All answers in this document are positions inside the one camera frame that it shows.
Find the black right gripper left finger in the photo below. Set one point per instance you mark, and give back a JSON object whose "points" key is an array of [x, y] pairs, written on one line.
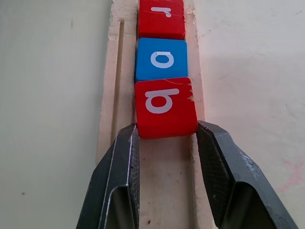
{"points": [[112, 181]]}

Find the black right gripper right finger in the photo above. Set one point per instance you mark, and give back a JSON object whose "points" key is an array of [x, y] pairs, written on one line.
{"points": [[240, 181]]}

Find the red letter b block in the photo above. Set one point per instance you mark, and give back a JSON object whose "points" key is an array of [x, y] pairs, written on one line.
{"points": [[164, 107]]}

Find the light wooden tray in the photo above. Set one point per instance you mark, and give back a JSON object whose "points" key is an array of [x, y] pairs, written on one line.
{"points": [[166, 179]]}

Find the blue letter o block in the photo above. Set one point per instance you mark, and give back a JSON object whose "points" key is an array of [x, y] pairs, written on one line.
{"points": [[162, 59]]}

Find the red letter r block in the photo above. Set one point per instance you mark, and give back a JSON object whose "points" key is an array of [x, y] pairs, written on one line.
{"points": [[162, 19]]}

